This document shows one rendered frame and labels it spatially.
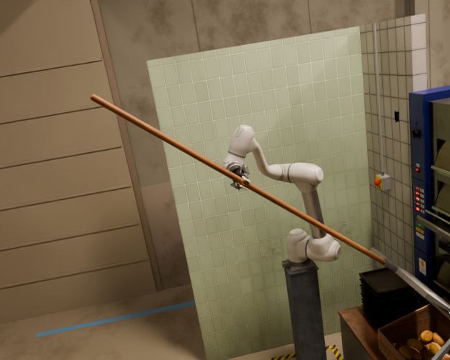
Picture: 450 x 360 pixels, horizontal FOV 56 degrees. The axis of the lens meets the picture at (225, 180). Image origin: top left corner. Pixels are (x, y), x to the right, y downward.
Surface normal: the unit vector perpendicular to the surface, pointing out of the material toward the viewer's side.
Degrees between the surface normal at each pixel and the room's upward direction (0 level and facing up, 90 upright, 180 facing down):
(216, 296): 90
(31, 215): 90
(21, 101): 90
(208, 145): 90
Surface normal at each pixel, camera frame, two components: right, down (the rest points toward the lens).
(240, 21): 0.11, 0.26
